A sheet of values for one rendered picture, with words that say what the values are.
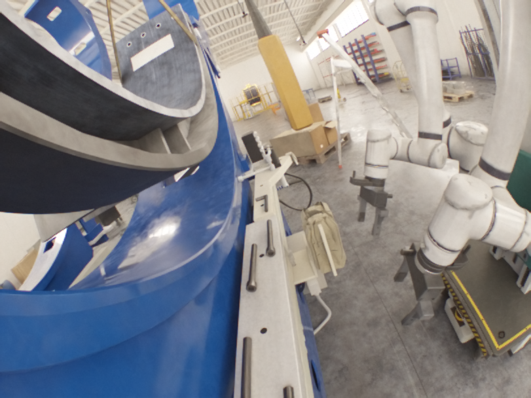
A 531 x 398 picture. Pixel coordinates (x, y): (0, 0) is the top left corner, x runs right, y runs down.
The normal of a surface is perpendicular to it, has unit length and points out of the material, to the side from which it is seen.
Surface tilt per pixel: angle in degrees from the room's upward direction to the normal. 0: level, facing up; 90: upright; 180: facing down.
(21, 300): 90
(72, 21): 128
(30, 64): 144
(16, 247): 90
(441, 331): 0
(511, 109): 81
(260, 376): 0
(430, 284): 25
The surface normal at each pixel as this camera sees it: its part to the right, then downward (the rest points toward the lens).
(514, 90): -0.80, 0.37
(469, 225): -0.44, 0.52
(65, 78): 0.33, 0.93
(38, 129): 0.93, -0.36
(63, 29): 0.25, 0.83
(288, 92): 0.03, 0.40
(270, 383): -0.37, -0.85
